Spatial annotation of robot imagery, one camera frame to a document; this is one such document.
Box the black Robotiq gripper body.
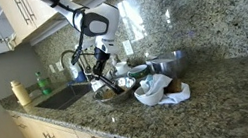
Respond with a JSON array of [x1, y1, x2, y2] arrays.
[[90, 45, 113, 71]]

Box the black and silver spatula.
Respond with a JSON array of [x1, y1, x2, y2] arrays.
[[98, 70, 126, 98]]

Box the wide shallow silver bowl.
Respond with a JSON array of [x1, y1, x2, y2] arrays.
[[90, 75, 140, 108]]

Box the white ceramic bowl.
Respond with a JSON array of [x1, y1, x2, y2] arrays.
[[132, 81, 167, 110]]

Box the deep silver bowl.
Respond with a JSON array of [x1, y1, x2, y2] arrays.
[[149, 49, 190, 82]]

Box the white and blue soap bottle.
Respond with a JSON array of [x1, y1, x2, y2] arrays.
[[70, 63, 88, 86]]

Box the white cup with saucer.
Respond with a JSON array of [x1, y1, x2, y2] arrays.
[[114, 60, 131, 76]]

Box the white saucer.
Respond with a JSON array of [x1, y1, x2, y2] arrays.
[[113, 70, 134, 81]]

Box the beige grains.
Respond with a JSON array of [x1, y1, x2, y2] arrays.
[[100, 89, 118, 101]]

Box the green Christmas mug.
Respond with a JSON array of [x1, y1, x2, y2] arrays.
[[125, 63, 151, 83]]

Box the grey curved faucet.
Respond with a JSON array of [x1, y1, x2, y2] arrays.
[[58, 46, 94, 87]]

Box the stainless steel sink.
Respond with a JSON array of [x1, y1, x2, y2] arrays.
[[31, 81, 95, 115]]

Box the green plastic bottle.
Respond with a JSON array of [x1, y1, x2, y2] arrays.
[[34, 69, 53, 97]]

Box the white cloth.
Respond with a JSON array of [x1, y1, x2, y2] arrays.
[[138, 68, 193, 110]]

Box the brown sponge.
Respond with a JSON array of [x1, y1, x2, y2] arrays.
[[162, 77, 185, 96]]

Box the beige bottle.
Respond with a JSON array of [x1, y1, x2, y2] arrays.
[[10, 78, 33, 109]]

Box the white double wall outlet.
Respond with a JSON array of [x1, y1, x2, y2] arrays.
[[121, 38, 135, 57]]

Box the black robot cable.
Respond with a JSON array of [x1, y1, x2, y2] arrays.
[[61, 5, 100, 68]]

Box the small white wall outlet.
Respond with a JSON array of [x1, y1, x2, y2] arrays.
[[47, 63, 57, 74], [55, 60, 65, 73]]

